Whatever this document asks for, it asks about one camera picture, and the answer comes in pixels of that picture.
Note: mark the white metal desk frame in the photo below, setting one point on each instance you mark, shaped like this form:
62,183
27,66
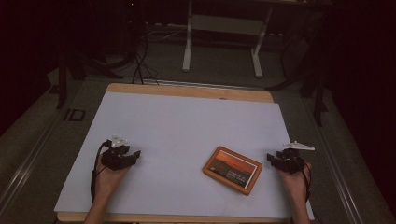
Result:
186,53

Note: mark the white table sheet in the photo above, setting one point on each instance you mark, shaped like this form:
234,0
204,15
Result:
180,130

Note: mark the metal floor rail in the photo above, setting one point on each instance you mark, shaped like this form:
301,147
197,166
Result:
28,161
341,177

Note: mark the black metal stand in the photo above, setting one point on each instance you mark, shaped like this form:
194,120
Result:
318,99
62,84

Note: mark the person's left hand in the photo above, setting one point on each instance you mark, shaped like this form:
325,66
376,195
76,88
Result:
106,182

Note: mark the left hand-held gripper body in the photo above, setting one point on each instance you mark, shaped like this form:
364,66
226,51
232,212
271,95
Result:
113,159

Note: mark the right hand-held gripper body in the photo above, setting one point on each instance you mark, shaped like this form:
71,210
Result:
293,161

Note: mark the black floor bracket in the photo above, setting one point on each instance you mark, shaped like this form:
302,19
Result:
74,115

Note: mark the wooden photo frame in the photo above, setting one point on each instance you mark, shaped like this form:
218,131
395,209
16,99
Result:
233,170

